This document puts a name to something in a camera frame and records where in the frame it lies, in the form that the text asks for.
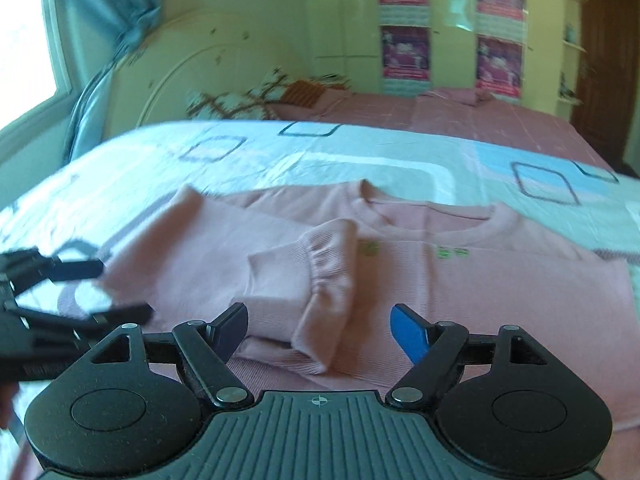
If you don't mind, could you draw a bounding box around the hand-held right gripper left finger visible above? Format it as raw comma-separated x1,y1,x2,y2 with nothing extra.
90,302,253,408

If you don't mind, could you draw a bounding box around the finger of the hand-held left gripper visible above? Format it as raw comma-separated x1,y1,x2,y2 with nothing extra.
4,300,155,333
0,246,105,287

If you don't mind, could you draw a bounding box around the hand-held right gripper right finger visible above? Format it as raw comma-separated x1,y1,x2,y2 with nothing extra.
387,303,548,408

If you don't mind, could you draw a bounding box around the pink sweater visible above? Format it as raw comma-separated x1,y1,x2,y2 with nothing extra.
97,180,640,436

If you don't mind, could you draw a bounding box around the white patterned blanket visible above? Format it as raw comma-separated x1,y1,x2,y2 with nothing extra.
0,119,640,480

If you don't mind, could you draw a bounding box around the floral pillow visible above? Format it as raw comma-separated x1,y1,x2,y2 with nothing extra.
186,67,301,122

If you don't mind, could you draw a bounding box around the pink bed sheet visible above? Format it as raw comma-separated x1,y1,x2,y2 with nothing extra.
270,86,621,181

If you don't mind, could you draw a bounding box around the window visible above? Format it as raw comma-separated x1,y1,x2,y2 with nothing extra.
0,0,76,133

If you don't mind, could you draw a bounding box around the cream round headboard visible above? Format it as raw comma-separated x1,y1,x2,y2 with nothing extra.
107,10,321,127

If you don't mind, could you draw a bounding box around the orange pillow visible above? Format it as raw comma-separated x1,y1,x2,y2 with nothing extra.
281,80,327,109

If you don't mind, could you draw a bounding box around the cream wardrobe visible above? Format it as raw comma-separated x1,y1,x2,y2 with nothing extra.
300,0,568,111

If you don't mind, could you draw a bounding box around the brown wooden door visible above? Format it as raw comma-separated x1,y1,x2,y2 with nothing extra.
569,0,640,173

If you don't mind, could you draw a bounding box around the cream corner shelf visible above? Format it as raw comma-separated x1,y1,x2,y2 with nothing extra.
556,0,588,107

